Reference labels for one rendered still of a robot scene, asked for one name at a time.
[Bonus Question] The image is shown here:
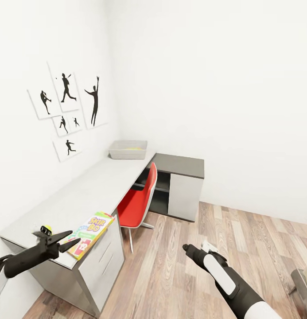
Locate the board game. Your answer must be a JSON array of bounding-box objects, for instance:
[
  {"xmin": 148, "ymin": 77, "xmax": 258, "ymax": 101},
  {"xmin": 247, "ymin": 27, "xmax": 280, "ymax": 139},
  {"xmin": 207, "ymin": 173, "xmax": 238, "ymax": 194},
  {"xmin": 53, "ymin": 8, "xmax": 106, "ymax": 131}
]
[{"xmin": 63, "ymin": 211, "xmax": 115, "ymax": 261}]

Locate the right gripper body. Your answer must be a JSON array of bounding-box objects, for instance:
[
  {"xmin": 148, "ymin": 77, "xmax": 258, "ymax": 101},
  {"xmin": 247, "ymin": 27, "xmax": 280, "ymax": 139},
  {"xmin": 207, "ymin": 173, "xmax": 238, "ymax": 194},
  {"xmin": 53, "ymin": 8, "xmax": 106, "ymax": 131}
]
[{"xmin": 186, "ymin": 244, "xmax": 205, "ymax": 267}]

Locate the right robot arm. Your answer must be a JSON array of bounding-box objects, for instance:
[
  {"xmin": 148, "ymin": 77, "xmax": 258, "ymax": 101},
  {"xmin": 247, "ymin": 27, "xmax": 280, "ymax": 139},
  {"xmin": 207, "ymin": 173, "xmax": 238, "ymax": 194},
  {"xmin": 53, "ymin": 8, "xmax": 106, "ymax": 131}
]
[{"xmin": 183, "ymin": 241, "xmax": 282, "ymax": 319}]

